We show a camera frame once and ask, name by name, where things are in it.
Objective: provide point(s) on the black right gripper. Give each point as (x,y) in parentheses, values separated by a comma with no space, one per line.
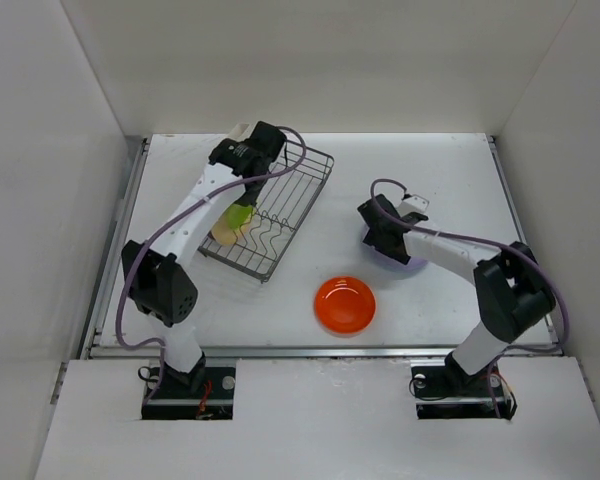
(371,239)

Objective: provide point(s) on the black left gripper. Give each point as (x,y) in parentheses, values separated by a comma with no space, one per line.
(249,198)

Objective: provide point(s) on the green plate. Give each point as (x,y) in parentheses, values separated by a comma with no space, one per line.
(237,216)

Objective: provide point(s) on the beige plate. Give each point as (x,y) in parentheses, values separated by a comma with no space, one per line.
(226,236)

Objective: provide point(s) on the orange plate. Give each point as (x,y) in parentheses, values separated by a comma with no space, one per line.
(344,305)

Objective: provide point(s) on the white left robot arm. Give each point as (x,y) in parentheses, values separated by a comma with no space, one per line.
(154,271)

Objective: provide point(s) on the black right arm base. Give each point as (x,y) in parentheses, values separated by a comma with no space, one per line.
(484,397)

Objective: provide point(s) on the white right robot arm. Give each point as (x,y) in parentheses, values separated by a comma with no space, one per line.
(512,295)

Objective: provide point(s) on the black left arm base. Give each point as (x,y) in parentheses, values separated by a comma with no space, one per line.
(210,398)

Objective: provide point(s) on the white cutlery holder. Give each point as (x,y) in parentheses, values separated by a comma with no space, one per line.
(241,131)

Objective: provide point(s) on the grey wire dish rack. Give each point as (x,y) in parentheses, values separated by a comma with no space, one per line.
(281,208)

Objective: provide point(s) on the aluminium table frame rail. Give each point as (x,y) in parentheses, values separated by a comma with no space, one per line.
(418,310)

